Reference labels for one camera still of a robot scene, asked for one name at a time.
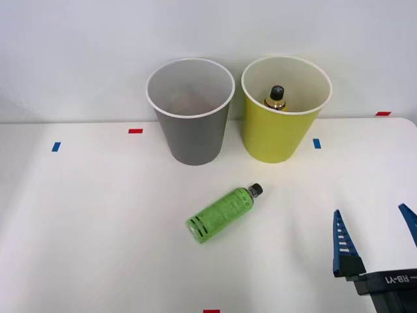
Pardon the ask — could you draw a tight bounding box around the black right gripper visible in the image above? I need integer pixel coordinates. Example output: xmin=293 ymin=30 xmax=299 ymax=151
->
xmin=332 ymin=203 xmax=417 ymax=313

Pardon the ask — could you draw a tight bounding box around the yellow-green plastic waste bin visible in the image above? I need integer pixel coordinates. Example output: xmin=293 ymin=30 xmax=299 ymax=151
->
xmin=240 ymin=55 xmax=333 ymax=164

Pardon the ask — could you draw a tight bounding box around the green plastic bottle black cap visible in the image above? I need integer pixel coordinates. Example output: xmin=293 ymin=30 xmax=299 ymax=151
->
xmin=186 ymin=183 xmax=264 ymax=245

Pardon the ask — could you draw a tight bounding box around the amber bottle with black cap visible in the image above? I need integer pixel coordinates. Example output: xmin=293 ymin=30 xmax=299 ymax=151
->
xmin=263 ymin=85 xmax=288 ymax=112

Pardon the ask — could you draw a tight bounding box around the grey plastic waste bin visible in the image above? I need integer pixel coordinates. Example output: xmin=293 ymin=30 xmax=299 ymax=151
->
xmin=145 ymin=57 xmax=236 ymax=166

